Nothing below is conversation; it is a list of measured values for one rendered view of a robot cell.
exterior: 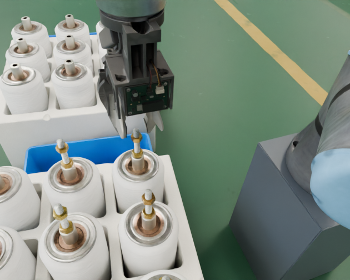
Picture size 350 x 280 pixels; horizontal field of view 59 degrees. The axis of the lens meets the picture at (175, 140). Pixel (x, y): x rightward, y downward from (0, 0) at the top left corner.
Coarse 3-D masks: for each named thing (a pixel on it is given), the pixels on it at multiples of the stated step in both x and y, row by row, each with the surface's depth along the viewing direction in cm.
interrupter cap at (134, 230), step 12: (156, 204) 50; (132, 216) 49; (156, 216) 49; (168, 216) 49; (132, 228) 47; (156, 228) 48; (168, 228) 48; (132, 240) 46; (144, 240) 46; (156, 240) 46
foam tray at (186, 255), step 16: (32, 176) 62; (112, 176) 64; (112, 192) 60; (176, 192) 61; (48, 208) 57; (112, 208) 58; (176, 208) 59; (48, 224) 55; (112, 224) 56; (32, 240) 54; (112, 240) 54; (192, 240) 55; (112, 256) 52; (176, 256) 59; (192, 256) 52; (48, 272) 50; (112, 272) 50; (192, 272) 51
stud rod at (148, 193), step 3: (147, 189) 42; (150, 189) 42; (144, 192) 42; (147, 192) 42; (150, 192) 42; (147, 195) 42; (150, 195) 42; (147, 198) 42; (150, 198) 43; (147, 207) 44; (150, 207) 44; (147, 210) 45; (150, 210) 45; (147, 213) 45; (150, 213) 45
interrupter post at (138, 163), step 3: (132, 156) 54; (141, 156) 54; (132, 159) 54; (135, 159) 53; (138, 159) 53; (141, 159) 54; (132, 162) 55; (135, 162) 54; (138, 162) 54; (141, 162) 54; (132, 165) 55; (135, 165) 55; (138, 165) 54; (141, 165) 55; (135, 168) 55; (138, 168) 55; (141, 168) 55
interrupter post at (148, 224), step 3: (144, 219) 46; (147, 219) 46; (150, 219) 46; (153, 219) 46; (144, 222) 46; (147, 222) 46; (150, 222) 46; (153, 222) 47; (144, 225) 47; (147, 225) 47; (150, 225) 47; (153, 225) 47; (144, 228) 48; (147, 228) 47; (150, 228) 47
